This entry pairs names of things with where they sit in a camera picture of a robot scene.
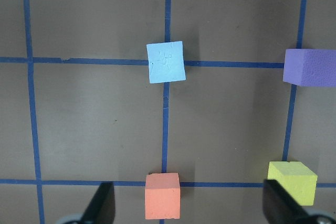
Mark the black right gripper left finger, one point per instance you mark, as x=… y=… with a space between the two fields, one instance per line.
x=101 y=208

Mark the orange foam block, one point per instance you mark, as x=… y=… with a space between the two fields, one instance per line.
x=162 y=196

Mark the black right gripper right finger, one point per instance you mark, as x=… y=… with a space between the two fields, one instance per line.
x=280 y=207

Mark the purple foam block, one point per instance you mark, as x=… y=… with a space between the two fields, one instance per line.
x=309 y=67

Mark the yellow foam block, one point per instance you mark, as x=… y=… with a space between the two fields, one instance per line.
x=296 y=178

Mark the light blue foam block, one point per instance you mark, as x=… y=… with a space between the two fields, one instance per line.
x=166 y=62

